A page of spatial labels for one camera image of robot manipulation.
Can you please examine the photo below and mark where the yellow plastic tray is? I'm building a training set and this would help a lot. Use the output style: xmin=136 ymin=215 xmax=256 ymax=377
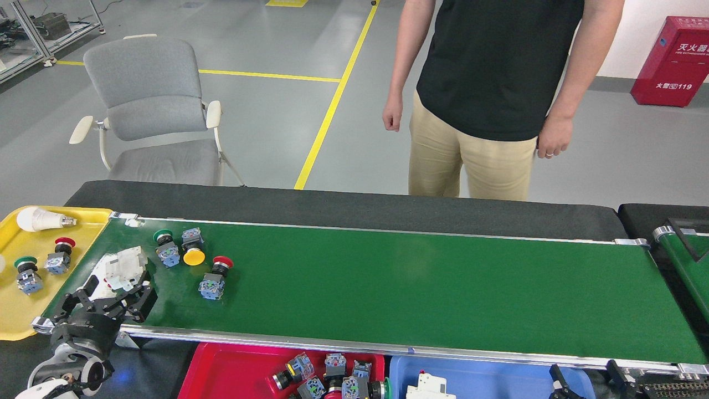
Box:
xmin=0 ymin=206 xmax=113 ymax=341

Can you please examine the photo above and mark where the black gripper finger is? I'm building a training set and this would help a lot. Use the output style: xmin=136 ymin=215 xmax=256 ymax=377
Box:
xmin=548 ymin=364 xmax=585 ymax=399
xmin=605 ymin=359 xmax=639 ymax=399

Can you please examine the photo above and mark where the person's left hand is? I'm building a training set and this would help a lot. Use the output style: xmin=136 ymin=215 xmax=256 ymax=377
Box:
xmin=537 ymin=117 xmax=574 ymax=160

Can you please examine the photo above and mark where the black equipment case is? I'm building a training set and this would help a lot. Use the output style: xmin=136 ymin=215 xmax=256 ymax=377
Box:
xmin=33 ymin=12 xmax=73 ymax=39

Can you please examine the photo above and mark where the person's right hand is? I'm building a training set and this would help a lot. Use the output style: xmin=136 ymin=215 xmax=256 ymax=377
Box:
xmin=382 ymin=95 xmax=404 ymax=132

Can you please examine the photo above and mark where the grey office chair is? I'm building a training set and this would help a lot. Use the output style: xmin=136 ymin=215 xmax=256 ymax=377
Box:
xmin=69 ymin=33 xmax=246 ymax=187

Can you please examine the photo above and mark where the red fire extinguisher cabinet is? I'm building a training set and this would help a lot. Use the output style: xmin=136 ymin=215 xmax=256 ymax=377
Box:
xmin=630 ymin=16 xmax=709 ymax=108

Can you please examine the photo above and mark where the black roller chain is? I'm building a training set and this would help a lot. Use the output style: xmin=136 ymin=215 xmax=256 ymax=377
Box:
xmin=637 ymin=380 xmax=709 ymax=399

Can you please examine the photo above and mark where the red plastic bin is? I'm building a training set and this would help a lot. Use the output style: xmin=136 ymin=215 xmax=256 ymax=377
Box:
xmin=177 ymin=342 xmax=386 ymax=399

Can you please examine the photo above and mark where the white circuit breaker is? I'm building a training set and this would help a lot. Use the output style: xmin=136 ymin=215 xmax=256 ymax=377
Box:
xmin=405 ymin=372 xmax=456 ymax=399
xmin=89 ymin=246 xmax=150 ymax=303

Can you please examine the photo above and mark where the black metal guide bracket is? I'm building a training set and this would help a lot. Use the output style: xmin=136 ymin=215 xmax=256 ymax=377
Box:
xmin=666 ymin=217 xmax=709 ymax=261

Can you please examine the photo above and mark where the silver metal rack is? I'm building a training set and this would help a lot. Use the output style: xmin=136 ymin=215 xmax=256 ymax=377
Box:
xmin=0 ymin=0 xmax=106 ymax=84

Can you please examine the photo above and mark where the person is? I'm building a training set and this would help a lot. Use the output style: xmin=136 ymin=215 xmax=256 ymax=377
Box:
xmin=382 ymin=0 xmax=626 ymax=201

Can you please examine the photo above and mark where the blue plastic bin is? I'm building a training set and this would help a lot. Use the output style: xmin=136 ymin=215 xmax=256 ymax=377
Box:
xmin=389 ymin=355 xmax=596 ymax=399

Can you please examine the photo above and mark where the yellow push button switch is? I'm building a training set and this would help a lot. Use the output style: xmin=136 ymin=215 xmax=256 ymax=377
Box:
xmin=181 ymin=227 xmax=207 ymax=267

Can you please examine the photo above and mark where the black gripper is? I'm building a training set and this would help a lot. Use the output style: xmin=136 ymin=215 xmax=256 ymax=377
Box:
xmin=53 ymin=272 xmax=158 ymax=361

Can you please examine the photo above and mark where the green conveyor belt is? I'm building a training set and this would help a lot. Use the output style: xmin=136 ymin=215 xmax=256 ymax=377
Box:
xmin=30 ymin=212 xmax=709 ymax=377
xmin=653 ymin=226 xmax=709 ymax=325

